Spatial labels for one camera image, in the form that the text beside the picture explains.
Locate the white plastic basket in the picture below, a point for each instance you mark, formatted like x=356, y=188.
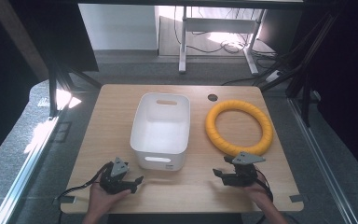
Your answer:
x=161, y=130

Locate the grey tape piece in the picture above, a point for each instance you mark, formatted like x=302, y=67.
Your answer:
x=67, y=199
x=296, y=198

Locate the person's left hand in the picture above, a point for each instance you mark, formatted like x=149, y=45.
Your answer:
x=101, y=200

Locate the black monitor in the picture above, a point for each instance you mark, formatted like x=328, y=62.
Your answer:
x=279, y=29

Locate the black metal stand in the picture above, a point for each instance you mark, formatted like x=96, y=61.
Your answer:
x=53, y=93
x=304, y=77

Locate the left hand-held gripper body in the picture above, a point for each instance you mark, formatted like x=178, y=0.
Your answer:
x=113, y=183

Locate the person's right hand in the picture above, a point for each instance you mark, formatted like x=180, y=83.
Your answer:
x=259, y=194

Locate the white metal desk frame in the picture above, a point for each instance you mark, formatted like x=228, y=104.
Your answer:
x=182, y=46

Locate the aluminium rail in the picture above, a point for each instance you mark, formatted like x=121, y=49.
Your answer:
x=323, y=168
x=24, y=174

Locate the white power strip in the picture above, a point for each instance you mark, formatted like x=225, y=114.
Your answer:
x=274, y=76

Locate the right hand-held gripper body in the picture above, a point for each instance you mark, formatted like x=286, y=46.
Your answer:
x=244, y=177

